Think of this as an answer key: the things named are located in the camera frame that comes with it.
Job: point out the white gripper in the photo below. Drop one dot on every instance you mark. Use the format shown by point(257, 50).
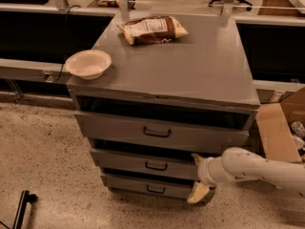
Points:
point(203, 172)

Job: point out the grey drawer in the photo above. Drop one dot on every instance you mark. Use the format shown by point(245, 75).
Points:
point(152, 165)
point(146, 186)
point(157, 133)

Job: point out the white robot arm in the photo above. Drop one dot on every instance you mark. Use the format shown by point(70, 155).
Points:
point(237, 165)

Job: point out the grey bottom drawer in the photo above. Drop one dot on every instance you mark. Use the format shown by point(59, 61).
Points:
point(146, 186)

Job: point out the grey drawer cabinet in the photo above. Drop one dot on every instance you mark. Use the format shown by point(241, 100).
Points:
point(200, 79)

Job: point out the grey top drawer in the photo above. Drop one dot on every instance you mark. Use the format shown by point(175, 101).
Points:
point(157, 133)

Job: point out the cardboard box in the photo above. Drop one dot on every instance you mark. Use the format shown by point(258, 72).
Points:
point(273, 120)

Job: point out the brown chip bag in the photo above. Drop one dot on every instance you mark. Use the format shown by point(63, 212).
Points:
point(152, 30)

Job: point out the white bowl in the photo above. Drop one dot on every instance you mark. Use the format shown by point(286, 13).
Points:
point(89, 64)

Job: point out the black bar on floor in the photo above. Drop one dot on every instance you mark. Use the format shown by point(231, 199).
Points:
point(26, 197)

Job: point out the wooden cabinet background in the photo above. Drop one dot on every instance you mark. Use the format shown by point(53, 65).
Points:
point(279, 8)

